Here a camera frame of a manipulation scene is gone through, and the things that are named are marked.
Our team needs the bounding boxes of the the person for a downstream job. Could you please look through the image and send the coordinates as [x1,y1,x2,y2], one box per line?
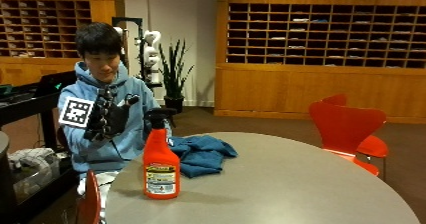
[58,21,175,215]

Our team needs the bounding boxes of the white marker cube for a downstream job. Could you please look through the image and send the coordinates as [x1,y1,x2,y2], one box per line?
[58,96,96,129]

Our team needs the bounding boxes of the black laptop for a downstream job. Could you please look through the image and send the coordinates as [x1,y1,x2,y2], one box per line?
[34,70,79,98]

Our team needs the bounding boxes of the potted green plant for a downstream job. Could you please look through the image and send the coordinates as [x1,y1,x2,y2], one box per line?
[157,39,196,114]

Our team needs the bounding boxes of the white robot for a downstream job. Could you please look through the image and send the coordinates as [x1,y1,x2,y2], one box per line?
[112,26,164,85]

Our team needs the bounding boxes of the orange spray bottle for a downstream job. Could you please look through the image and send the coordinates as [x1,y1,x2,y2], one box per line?
[143,107,181,201]

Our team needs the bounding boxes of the black cart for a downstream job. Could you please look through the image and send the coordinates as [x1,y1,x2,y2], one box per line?
[0,71,82,224]

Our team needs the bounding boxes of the blue cloth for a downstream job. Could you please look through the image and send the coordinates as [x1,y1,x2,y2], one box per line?
[167,135,240,179]

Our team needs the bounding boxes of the wooden pigeonhole shelf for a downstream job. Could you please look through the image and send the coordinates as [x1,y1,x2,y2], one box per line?
[215,0,426,124]
[0,0,117,87]

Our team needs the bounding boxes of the clear plastic bag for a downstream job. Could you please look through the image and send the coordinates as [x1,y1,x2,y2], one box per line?
[7,147,62,203]

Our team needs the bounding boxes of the orange chair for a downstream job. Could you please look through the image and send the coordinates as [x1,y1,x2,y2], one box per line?
[308,100,389,178]
[321,93,390,160]
[76,169,103,224]

